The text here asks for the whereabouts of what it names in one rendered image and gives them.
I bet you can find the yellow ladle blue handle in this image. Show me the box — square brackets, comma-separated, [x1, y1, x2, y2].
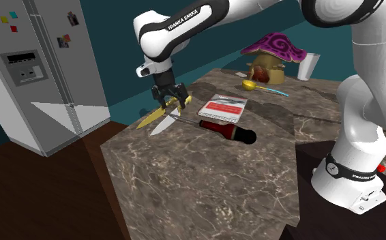
[241, 79, 290, 98]

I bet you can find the purple mushroom house figure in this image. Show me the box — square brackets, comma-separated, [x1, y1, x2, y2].
[240, 31, 308, 86]

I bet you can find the dark robot stand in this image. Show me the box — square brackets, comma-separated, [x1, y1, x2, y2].
[278, 139, 386, 240]

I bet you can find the red and white book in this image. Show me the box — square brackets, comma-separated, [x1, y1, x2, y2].
[197, 93, 249, 125]

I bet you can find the red and black screwdriver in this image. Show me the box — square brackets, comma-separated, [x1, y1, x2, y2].
[165, 112, 258, 146]

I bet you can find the white cup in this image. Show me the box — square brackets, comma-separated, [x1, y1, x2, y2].
[296, 52, 321, 82]

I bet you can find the white blade knife yellow handle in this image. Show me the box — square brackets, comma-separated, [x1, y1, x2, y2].
[149, 95, 193, 137]

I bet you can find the grey refrigerator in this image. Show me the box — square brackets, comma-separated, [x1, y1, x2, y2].
[0, 0, 112, 158]

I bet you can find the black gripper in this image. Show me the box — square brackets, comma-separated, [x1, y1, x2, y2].
[151, 68, 190, 111]

